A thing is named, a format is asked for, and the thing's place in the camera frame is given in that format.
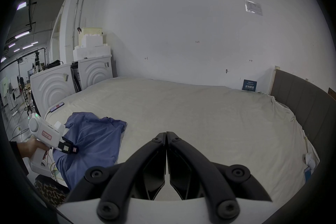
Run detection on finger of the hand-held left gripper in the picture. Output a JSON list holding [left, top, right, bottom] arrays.
[[62, 143, 79, 155]]

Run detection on paper sheet in plastic sleeve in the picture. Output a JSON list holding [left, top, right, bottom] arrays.
[[244, 0, 264, 16]]

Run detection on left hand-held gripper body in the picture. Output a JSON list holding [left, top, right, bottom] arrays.
[[28, 113, 72, 174]]

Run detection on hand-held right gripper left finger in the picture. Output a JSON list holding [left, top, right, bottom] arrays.
[[66, 132, 167, 221]]

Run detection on small white object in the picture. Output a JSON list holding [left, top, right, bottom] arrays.
[[304, 153, 317, 167]]

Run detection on bed with beige sheet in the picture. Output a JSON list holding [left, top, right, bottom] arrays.
[[42, 76, 321, 208]]

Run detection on person's left hand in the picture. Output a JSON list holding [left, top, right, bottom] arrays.
[[17, 138, 51, 159]]

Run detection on blue shirt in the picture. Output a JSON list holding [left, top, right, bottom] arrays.
[[52, 112, 127, 190]]

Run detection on black phone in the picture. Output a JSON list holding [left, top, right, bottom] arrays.
[[49, 102, 65, 113]]

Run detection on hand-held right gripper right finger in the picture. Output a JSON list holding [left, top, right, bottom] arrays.
[[166, 131, 272, 220]]

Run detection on blue sign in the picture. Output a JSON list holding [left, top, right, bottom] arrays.
[[241, 79, 258, 92]]

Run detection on white washing machine with foam blocks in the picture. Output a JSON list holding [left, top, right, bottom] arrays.
[[70, 27, 114, 93]]

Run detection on person's legs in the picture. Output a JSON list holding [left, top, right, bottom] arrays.
[[34, 174, 71, 208]]

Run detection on grey padded headboard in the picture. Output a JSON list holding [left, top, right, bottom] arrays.
[[270, 68, 336, 159]]

